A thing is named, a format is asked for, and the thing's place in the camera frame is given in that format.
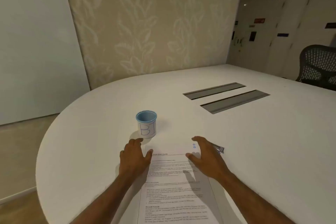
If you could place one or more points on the silver pen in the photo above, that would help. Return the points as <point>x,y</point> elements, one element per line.
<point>220,149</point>

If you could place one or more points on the black wall sign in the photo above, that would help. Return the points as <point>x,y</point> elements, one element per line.
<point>252,36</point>

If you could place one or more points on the black mesh office chair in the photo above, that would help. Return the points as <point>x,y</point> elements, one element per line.
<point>319,63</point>

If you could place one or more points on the blue door sign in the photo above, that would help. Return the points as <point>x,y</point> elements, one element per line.
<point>282,34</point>

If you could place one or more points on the person's left forearm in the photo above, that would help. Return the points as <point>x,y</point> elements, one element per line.
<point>105,200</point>

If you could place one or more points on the black door sign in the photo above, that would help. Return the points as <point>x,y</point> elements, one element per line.
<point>330,25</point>

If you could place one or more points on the white printed paper sheet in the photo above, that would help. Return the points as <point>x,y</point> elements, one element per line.
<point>174,195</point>

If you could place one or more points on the person's right hand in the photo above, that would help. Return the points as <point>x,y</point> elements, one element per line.
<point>208,162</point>

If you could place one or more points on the person's left hand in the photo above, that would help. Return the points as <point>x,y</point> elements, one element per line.
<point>133,163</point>

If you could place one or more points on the person's left thumb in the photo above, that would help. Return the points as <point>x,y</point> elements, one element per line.
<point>149,156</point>

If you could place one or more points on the person's right forearm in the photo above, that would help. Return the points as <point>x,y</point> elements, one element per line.
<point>249,197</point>

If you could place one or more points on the person's right thumb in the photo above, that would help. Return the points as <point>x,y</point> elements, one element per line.
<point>192,157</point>

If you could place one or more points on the blue cup with white label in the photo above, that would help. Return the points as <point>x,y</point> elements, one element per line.
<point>146,126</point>

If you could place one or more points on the person's left little finger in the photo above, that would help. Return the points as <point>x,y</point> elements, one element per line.
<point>121,157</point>

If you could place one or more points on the orange wall sign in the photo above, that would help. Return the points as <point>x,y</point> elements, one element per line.
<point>259,20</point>

